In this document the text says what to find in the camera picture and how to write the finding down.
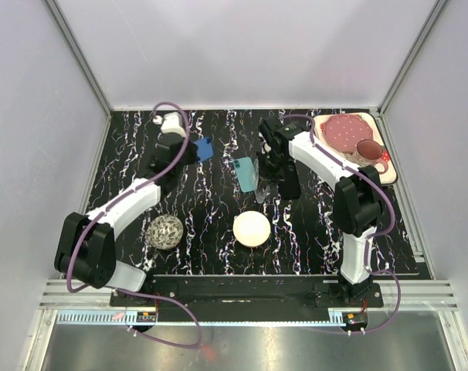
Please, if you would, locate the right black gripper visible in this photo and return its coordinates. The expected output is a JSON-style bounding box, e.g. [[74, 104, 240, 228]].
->
[[256, 149, 289, 194]]

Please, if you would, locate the teal smartphone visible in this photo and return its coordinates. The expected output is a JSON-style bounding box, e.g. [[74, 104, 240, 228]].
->
[[232, 157, 257, 193]]

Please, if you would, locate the blue smartphone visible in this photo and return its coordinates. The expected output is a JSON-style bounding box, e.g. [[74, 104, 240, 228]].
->
[[194, 137, 213, 163]]

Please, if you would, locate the phone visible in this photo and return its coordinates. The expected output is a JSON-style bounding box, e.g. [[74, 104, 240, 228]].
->
[[278, 162, 301, 201]]

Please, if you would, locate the clear transparent phone case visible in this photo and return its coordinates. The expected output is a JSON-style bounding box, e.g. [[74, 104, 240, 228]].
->
[[253, 158, 270, 204]]

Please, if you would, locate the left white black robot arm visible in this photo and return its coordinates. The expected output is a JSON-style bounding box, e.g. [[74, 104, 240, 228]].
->
[[54, 133, 199, 306]]

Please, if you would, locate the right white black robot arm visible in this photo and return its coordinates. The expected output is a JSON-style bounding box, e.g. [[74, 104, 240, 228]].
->
[[255, 114, 393, 307]]

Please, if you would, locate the pink polka dot plate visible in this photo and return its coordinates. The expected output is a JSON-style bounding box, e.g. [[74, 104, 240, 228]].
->
[[320, 114, 373, 154]]

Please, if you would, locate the white round lid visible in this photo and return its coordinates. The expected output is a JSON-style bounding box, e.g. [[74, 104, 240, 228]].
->
[[232, 211, 271, 248]]

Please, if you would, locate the leaf patterned round bowl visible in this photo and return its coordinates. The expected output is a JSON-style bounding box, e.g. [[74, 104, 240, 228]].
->
[[145, 214, 184, 250]]

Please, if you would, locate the pink ghost pattern mug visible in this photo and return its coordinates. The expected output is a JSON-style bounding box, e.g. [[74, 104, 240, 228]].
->
[[351, 139, 389, 175]]

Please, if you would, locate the strawberry print cream tray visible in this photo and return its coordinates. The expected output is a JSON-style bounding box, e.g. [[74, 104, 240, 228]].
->
[[314, 112, 397, 186]]

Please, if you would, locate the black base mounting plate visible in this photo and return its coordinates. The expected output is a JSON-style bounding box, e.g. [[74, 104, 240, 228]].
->
[[110, 274, 385, 310]]

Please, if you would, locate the left small controller board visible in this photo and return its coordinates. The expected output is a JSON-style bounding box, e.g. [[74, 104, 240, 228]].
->
[[136, 311, 157, 323]]

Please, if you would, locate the small controller board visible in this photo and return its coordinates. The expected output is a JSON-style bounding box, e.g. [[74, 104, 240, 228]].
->
[[136, 311, 157, 323], [344, 312, 368, 327]]

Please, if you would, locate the right small controller board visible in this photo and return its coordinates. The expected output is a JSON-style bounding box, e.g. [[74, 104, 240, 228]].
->
[[344, 312, 368, 327]]

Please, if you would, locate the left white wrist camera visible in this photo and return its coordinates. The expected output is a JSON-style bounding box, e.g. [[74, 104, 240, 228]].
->
[[152, 112, 186, 138]]

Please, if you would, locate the aluminium frame rail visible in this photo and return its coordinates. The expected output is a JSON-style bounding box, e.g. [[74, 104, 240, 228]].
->
[[39, 279, 457, 311]]

